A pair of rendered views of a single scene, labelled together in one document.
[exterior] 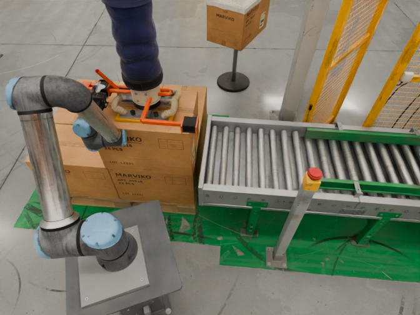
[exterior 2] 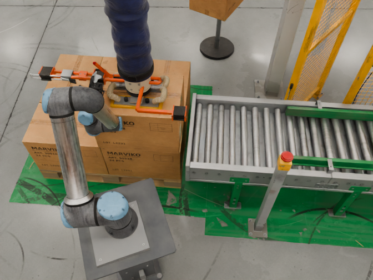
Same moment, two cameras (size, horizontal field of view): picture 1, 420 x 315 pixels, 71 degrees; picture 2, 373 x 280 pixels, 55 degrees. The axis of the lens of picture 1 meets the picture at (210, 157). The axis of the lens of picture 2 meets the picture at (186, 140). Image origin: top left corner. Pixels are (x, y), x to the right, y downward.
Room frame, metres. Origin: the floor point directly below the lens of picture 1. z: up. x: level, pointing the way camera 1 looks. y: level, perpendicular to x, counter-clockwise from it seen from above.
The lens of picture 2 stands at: (-0.25, 0.06, 2.70)
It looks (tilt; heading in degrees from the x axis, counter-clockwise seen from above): 54 degrees down; 0
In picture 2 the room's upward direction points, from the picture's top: straight up
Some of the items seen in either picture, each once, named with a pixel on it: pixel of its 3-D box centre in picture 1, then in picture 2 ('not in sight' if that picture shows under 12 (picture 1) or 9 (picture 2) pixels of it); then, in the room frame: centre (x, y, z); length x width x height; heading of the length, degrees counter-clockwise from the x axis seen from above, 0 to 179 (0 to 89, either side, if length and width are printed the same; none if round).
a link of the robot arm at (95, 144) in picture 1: (93, 139); (93, 125); (1.13, 0.65, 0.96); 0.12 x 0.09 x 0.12; 94
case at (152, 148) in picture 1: (150, 130); (140, 112); (1.42, 0.40, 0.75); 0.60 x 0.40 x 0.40; 85
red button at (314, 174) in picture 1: (314, 174); (286, 157); (0.86, -0.50, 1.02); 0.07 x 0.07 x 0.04
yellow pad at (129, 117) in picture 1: (144, 115); (136, 101); (1.32, 0.39, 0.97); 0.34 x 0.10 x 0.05; 85
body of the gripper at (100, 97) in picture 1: (97, 102); (95, 92); (1.30, 0.64, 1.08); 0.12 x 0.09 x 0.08; 175
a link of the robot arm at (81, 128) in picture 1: (84, 124); (87, 113); (1.13, 0.66, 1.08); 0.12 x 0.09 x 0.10; 175
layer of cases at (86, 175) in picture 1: (131, 137); (117, 113); (1.75, 0.67, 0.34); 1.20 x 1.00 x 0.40; 86
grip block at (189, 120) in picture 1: (189, 124); (179, 113); (1.13, 0.11, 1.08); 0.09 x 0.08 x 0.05; 175
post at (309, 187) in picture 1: (290, 225); (269, 199); (0.86, -0.50, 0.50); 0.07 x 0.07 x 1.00; 86
